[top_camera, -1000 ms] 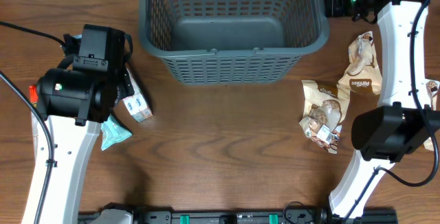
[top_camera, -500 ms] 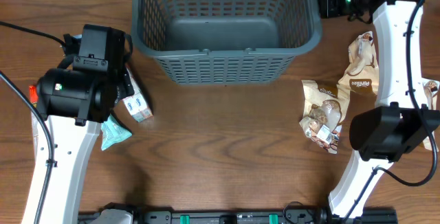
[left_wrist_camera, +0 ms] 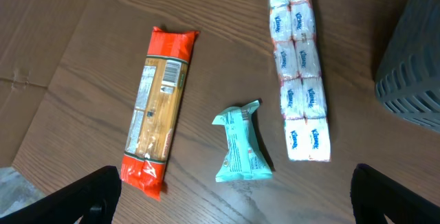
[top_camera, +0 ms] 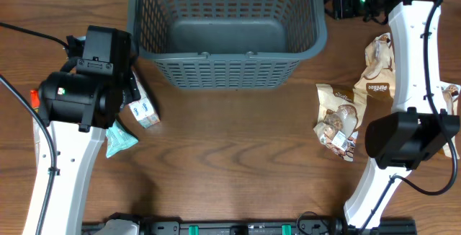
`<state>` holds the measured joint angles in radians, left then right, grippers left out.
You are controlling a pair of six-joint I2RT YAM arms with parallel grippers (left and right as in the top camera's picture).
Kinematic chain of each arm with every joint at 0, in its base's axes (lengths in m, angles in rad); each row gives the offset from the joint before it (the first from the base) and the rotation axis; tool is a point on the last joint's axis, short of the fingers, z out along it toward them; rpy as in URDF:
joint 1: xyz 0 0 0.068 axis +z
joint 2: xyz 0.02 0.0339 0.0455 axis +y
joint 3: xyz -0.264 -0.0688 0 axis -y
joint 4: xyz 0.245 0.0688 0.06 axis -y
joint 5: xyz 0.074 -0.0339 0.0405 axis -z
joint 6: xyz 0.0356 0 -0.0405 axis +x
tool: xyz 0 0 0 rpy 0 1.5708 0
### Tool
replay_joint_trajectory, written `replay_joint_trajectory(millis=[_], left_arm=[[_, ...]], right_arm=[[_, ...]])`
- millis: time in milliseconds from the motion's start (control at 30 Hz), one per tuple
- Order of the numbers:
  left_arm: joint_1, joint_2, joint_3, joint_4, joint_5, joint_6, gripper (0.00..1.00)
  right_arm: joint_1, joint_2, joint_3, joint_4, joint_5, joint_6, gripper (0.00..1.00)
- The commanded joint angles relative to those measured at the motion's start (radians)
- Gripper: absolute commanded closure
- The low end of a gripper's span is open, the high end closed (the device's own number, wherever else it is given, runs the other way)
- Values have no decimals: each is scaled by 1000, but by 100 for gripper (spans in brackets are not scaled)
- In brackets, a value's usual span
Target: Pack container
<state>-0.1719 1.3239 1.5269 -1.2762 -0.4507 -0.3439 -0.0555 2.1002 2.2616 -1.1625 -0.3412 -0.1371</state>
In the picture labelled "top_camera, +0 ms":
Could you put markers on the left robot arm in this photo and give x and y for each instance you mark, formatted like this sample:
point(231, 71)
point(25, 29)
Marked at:
point(77, 106)

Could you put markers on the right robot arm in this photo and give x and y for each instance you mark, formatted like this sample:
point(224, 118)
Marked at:
point(419, 124)

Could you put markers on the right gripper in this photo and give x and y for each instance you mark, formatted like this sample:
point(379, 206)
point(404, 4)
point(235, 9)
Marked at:
point(341, 1)

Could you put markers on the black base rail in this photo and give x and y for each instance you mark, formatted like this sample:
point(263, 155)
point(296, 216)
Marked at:
point(307, 223)

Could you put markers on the grey plastic basket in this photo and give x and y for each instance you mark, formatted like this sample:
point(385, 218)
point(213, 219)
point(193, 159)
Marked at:
point(227, 44)

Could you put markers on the small teal snack packet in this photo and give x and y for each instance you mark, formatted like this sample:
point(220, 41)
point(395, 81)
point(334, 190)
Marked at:
point(118, 139)

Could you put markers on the beige snack bag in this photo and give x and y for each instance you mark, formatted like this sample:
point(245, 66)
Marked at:
point(450, 93)
point(378, 78)
point(340, 114)

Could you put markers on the white patterned carton box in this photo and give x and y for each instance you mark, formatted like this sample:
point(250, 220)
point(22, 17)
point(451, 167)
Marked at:
point(141, 106)

